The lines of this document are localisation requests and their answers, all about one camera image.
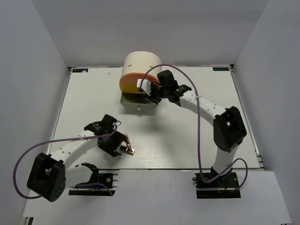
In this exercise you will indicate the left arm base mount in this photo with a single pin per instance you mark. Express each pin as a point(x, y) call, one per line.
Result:
point(105, 185)

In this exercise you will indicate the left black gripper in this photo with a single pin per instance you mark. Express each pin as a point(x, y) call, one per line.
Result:
point(119, 138)

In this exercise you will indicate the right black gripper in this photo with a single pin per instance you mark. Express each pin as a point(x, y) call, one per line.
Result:
point(151, 98)

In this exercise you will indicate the round beige orange organizer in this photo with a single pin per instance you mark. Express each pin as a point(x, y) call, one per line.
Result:
point(139, 70)

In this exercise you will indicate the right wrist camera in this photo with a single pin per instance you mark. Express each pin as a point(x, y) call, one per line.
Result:
point(144, 86)

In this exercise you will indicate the black gold lipstick case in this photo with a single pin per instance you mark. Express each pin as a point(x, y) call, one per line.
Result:
point(127, 150)

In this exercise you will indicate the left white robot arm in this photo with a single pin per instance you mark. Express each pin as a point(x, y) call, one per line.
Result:
point(52, 173)

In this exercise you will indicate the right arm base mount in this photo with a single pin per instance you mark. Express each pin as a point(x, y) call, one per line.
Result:
point(218, 189)

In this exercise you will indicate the rose gold lipstick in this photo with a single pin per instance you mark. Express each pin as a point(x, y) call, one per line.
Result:
point(128, 141)

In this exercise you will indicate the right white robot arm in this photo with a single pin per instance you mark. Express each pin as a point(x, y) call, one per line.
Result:
point(228, 126)

